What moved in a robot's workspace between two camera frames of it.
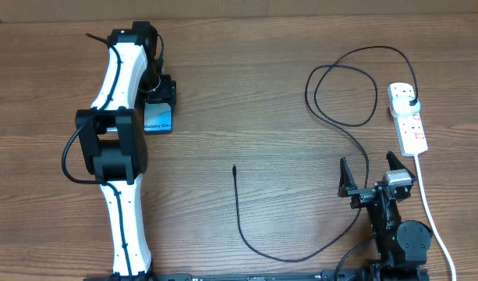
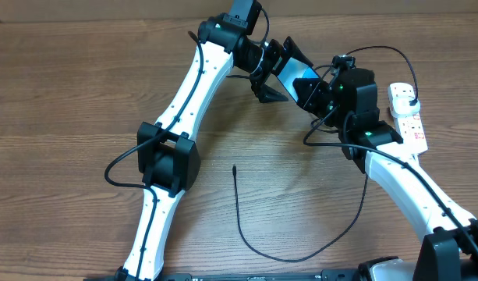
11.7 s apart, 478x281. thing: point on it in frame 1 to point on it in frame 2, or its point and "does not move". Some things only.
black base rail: [342, 276] does not move
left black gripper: [167, 93] to [276, 52]
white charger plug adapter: [404, 104] does not move
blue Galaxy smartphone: [157, 118] to [295, 69]
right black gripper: [361, 195] to [308, 101]
